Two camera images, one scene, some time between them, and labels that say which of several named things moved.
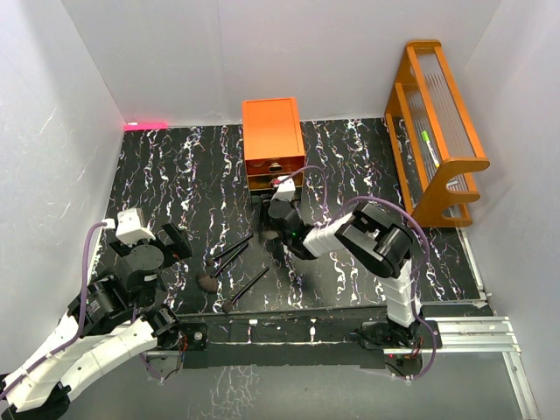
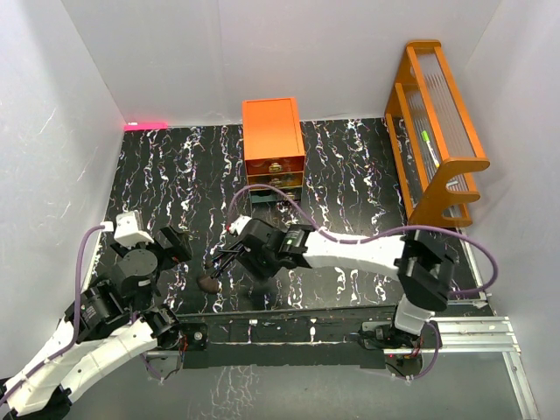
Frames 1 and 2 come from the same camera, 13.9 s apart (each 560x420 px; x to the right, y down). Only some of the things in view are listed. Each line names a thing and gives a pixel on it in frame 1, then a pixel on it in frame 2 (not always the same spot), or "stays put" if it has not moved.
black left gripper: (180, 246) stays put
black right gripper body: (284, 240) to (262, 265)
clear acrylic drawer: (282, 165) stays put
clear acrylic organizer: (261, 199) stays put
